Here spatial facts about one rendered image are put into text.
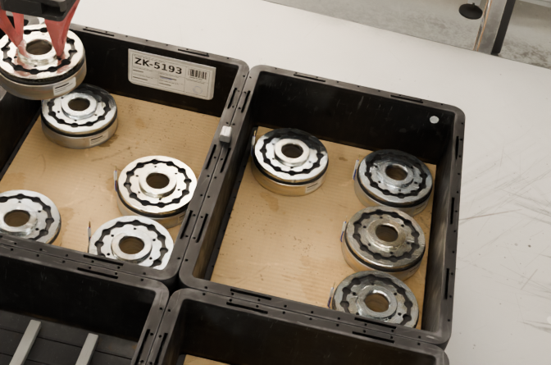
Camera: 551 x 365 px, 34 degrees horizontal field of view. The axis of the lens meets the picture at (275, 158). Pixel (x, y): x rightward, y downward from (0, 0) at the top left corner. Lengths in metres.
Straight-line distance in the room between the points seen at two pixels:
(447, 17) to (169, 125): 1.94
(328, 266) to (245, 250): 0.11
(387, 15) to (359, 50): 1.37
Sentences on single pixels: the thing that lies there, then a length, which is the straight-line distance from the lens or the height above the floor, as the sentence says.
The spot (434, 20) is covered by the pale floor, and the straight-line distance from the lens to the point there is 3.10.
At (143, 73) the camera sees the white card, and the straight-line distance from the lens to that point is 1.31.
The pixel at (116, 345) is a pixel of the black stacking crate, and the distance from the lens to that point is 1.07.
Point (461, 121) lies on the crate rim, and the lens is 1.25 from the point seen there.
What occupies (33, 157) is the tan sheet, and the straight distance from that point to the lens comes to 1.26.
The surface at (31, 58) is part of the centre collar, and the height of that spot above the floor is 1.04.
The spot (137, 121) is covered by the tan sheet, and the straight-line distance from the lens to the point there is 1.31.
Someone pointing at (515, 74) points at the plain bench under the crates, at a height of 0.70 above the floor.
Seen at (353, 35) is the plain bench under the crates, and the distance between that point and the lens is 1.74.
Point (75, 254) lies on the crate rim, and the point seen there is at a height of 0.93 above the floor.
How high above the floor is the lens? 1.71
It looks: 44 degrees down
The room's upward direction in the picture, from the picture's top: 9 degrees clockwise
